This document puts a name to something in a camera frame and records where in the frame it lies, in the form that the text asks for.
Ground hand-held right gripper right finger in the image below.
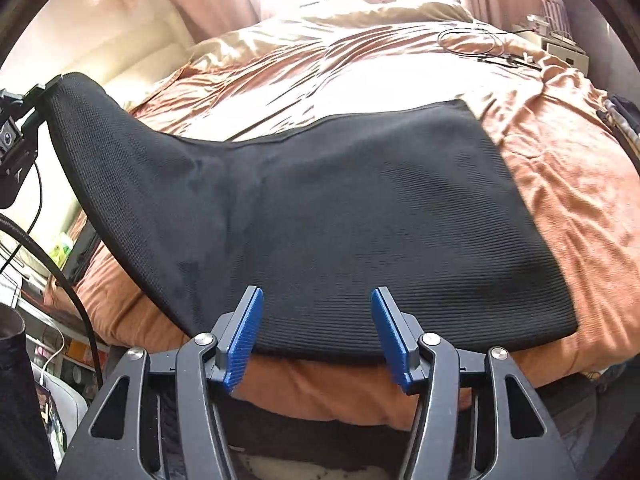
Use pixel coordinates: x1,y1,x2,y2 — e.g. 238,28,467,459
370,286,583,480

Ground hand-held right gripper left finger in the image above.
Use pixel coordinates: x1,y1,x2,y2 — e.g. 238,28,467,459
57,285,265,480

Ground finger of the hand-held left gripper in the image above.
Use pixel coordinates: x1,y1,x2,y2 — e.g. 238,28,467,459
22,74,63,128

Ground black ribbed garment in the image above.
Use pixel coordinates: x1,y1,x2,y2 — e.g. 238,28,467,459
44,72,580,361

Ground loosely folded black clothes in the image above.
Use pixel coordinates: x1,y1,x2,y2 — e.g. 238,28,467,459
75,220,103,283

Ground stack of folded printed clothes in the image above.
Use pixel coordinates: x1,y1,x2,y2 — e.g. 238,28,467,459
597,92,640,153

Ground green tissue pack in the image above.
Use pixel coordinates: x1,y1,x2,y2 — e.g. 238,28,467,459
52,230,76,268

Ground cream padded headboard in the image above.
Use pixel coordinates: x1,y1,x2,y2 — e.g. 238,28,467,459
65,10,196,111

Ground light grey bedside furniture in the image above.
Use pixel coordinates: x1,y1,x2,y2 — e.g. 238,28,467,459
32,360,90,441

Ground smartphone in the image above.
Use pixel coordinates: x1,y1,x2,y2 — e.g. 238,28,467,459
37,385,68,455

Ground orange blanket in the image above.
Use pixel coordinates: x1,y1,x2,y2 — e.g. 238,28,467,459
42,25,640,433

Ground person's dark clothing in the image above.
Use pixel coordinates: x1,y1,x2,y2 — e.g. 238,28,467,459
0,305,56,480

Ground beige duvet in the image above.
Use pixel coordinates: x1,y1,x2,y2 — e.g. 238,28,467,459
187,0,481,76

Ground white nightstand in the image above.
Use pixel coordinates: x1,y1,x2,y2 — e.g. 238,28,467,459
510,15,591,71

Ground thin black cable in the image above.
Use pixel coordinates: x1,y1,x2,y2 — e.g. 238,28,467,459
0,157,43,273

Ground thick black cable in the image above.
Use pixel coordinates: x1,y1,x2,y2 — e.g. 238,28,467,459
0,212,103,386

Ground white charging cable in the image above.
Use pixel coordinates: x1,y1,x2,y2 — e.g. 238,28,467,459
37,330,66,386

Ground coiled black cable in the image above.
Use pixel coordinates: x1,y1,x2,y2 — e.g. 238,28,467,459
437,27,506,56

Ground white wire rack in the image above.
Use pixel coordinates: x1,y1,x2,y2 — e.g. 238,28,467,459
537,0,571,31

